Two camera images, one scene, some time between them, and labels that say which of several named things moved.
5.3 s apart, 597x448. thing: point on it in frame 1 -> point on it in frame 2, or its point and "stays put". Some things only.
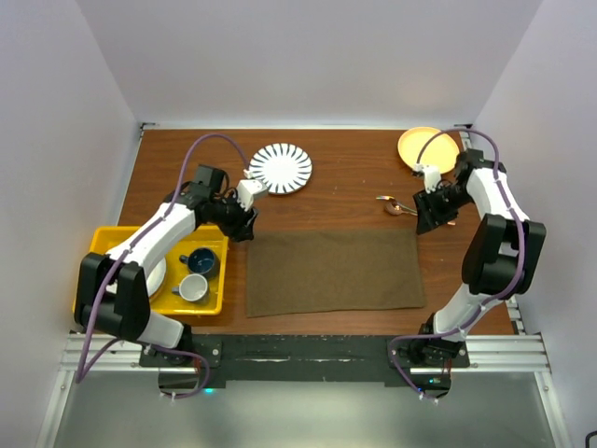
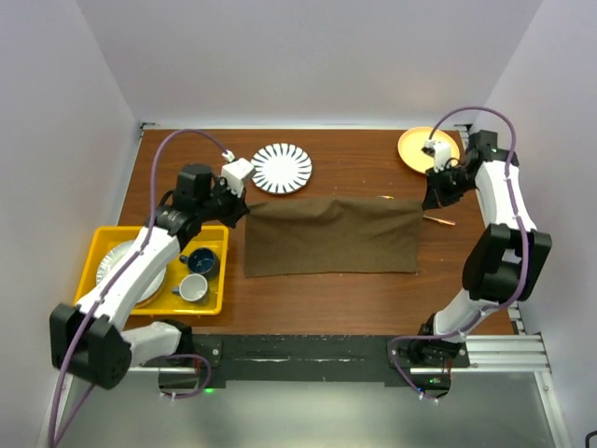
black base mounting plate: (208, 361) stays put
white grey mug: (192, 287) stays put
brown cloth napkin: (293, 273) -> (302, 235)
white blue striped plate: (284, 168) stays put
